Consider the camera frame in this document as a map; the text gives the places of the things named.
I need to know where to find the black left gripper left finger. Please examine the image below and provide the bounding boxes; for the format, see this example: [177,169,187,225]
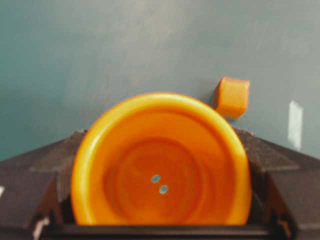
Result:
[0,129,89,236]

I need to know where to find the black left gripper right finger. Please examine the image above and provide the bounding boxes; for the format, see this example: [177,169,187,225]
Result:
[234,128,320,234]

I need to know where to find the orange plastic cup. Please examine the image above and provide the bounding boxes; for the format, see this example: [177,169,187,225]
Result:
[71,93,252,226]

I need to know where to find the orange cube block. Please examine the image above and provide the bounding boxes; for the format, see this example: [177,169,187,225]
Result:
[213,76,250,119]

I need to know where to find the light blue tape strip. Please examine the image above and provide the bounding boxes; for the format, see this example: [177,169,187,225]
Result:
[287,100,304,151]

